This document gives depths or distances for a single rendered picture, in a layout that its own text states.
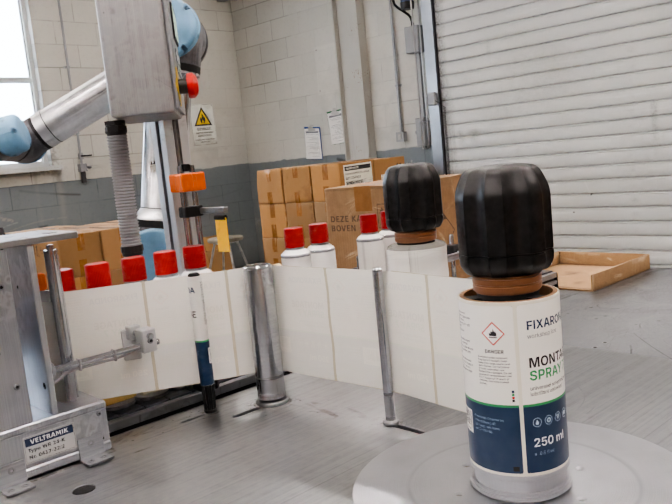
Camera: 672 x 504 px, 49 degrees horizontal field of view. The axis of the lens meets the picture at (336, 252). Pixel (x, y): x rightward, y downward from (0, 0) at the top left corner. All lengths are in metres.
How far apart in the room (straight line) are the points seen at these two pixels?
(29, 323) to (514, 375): 0.54
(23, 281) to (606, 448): 0.64
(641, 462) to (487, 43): 5.35
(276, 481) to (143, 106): 0.60
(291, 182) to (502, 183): 4.63
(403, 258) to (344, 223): 0.81
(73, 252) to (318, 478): 3.84
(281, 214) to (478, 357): 4.72
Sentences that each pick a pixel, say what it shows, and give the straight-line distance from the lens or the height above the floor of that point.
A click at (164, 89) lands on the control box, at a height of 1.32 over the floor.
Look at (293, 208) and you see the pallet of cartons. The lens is 5.23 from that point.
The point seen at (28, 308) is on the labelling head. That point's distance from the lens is 0.90.
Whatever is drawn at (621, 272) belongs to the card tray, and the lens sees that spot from 1.93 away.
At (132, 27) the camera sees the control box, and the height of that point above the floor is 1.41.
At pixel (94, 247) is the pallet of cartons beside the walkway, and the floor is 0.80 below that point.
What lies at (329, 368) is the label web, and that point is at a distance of 0.95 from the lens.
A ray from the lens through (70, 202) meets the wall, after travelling 7.05.
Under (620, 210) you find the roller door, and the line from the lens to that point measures 5.51.
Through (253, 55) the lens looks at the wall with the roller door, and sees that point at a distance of 8.03.
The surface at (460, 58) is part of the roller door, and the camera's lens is 6.11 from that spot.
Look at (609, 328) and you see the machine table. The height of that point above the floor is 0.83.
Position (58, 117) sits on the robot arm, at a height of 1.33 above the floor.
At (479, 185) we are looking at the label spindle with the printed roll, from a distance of 0.63.
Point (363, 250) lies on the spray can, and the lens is 1.37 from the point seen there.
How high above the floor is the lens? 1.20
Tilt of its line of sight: 7 degrees down
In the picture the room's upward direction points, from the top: 6 degrees counter-clockwise
